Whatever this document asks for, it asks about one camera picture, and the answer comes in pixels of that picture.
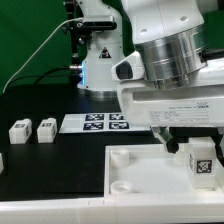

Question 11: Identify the white sheet with tags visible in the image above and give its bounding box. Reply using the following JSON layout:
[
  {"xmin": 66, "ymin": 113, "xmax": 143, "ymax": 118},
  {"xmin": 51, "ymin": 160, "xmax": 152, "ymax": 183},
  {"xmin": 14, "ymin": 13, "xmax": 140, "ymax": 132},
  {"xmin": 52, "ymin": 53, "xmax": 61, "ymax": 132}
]
[{"xmin": 60, "ymin": 112, "xmax": 150, "ymax": 134}]

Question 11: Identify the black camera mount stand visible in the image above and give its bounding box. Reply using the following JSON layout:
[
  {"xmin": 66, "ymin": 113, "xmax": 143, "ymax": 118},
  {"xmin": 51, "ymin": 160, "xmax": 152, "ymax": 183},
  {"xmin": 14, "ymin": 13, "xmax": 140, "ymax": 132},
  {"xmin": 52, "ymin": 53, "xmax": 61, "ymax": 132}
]
[{"xmin": 61, "ymin": 0, "xmax": 88, "ymax": 84}]

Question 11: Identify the white part at left edge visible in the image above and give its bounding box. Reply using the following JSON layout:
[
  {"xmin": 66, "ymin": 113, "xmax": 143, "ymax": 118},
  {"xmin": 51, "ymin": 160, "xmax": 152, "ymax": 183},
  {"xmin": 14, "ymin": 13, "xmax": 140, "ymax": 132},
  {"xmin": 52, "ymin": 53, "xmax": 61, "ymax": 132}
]
[{"xmin": 0, "ymin": 153, "xmax": 4, "ymax": 174}]

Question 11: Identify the white square tabletop part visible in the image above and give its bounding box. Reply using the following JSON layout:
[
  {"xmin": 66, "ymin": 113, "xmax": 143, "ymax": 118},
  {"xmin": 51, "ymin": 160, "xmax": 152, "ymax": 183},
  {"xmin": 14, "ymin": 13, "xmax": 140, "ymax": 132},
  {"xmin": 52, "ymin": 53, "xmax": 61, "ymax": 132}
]
[{"xmin": 104, "ymin": 143, "xmax": 224, "ymax": 196}]

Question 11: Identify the white L-shaped obstacle fence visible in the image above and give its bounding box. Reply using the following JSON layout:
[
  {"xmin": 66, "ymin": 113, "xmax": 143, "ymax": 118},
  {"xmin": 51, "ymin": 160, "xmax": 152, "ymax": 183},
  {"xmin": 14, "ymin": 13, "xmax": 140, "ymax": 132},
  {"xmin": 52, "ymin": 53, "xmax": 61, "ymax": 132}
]
[{"xmin": 0, "ymin": 192, "xmax": 224, "ymax": 224}]

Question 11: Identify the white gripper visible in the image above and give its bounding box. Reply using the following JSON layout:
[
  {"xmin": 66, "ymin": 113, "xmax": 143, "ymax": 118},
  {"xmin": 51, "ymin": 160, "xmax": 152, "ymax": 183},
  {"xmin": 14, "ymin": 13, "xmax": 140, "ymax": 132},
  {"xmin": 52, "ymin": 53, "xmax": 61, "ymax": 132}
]
[{"xmin": 117, "ymin": 66, "xmax": 224, "ymax": 159}]

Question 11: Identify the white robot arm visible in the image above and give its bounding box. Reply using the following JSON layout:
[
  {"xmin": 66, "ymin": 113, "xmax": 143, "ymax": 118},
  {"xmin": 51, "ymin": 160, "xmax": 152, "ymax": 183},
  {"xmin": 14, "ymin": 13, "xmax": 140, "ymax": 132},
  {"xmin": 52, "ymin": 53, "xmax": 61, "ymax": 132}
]
[{"xmin": 77, "ymin": 0, "xmax": 224, "ymax": 153}]

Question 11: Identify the black cable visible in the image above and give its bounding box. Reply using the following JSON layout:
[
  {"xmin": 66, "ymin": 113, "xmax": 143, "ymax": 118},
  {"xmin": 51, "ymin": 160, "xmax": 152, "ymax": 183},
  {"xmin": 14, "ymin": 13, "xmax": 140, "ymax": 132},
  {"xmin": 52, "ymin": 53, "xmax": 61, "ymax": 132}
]
[{"xmin": 6, "ymin": 67, "xmax": 72, "ymax": 86}]

